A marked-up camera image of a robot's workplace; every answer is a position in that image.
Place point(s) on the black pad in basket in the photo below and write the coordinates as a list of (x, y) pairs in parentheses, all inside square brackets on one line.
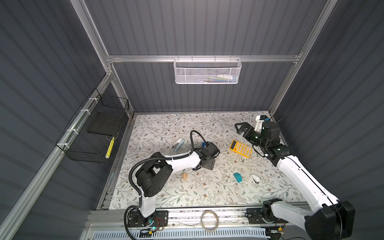
[(106, 124)]

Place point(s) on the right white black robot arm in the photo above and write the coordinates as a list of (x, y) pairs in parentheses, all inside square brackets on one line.
[(328, 218)]

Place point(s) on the clear tape roll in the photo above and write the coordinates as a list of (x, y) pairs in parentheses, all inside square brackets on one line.
[(212, 224)]

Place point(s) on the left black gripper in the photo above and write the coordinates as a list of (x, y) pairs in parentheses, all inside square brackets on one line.
[(211, 164)]

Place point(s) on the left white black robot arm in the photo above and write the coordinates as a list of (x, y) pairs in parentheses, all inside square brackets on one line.
[(149, 176)]

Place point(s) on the teal green block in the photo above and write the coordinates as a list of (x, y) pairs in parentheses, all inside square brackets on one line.
[(238, 177)]

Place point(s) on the black wire basket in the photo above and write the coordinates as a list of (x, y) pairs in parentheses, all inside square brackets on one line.
[(78, 144)]

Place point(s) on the white wire mesh basket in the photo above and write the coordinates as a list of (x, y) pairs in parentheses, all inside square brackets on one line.
[(190, 71)]

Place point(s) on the yellow calculator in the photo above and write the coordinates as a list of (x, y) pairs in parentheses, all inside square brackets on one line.
[(240, 148)]

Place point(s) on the yellow marker pen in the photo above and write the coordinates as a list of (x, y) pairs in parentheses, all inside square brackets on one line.
[(110, 148)]

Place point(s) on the markers in white basket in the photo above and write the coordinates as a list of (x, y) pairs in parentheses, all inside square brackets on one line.
[(220, 79)]

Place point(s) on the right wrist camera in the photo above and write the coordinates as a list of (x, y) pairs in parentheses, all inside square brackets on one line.
[(260, 119)]

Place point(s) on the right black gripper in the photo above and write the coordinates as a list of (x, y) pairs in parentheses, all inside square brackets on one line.
[(250, 129)]

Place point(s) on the small white device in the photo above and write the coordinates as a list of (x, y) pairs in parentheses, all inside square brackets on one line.
[(255, 178)]

